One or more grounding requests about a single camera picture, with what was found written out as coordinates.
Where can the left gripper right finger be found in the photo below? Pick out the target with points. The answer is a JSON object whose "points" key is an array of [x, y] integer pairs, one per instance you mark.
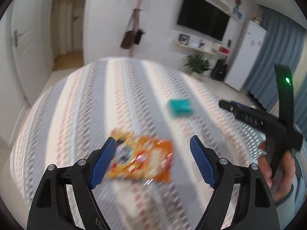
{"points": [[255, 208]]}

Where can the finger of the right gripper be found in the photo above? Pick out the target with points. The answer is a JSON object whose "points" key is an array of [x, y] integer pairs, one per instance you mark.
{"points": [[250, 117], [237, 106]]}

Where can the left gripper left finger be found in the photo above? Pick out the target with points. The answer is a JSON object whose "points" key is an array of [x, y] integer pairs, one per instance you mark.
{"points": [[50, 207]]}

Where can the teal packet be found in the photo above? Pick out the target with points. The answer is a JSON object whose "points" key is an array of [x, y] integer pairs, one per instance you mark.
{"points": [[180, 108]]}

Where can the orange snack bag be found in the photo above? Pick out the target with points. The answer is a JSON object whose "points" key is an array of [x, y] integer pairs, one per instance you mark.
{"points": [[140, 157]]}

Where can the person's right hand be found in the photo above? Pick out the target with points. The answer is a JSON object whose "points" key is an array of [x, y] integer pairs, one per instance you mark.
{"points": [[282, 181]]}

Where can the light blue plastic basket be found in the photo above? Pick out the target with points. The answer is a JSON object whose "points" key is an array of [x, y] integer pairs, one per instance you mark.
{"points": [[250, 136]]}

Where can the black guitar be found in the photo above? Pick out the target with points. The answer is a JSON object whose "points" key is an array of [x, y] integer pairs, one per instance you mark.
{"points": [[219, 71]]}

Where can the potted green plant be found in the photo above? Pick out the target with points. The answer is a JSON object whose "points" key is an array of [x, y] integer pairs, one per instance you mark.
{"points": [[196, 63]]}

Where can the white standing air conditioner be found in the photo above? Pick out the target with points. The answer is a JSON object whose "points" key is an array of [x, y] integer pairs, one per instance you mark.
{"points": [[245, 55]]}

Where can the blue curtain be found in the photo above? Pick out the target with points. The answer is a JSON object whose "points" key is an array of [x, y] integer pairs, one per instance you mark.
{"points": [[285, 43]]}

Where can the striped woven tablecloth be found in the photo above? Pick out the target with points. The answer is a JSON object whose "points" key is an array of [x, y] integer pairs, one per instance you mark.
{"points": [[76, 116]]}

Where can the black hanging bag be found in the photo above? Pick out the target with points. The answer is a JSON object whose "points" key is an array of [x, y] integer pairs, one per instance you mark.
{"points": [[138, 36]]}

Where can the brown hanging bag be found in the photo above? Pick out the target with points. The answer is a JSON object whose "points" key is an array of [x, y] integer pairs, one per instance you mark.
{"points": [[129, 35]]}

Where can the pink coat rack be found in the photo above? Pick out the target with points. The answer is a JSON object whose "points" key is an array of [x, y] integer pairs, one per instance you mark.
{"points": [[138, 9]]}

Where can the white door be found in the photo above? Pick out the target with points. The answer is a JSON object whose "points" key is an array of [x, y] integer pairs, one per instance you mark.
{"points": [[31, 45]]}

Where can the red white wall box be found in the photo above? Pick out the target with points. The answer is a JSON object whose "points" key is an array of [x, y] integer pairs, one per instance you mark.
{"points": [[219, 48]]}

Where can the butterfly picture frame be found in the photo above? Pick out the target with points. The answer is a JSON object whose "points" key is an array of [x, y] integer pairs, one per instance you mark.
{"points": [[183, 39]]}

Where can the black wall television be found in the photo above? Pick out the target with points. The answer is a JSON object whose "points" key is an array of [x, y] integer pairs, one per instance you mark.
{"points": [[203, 17]]}

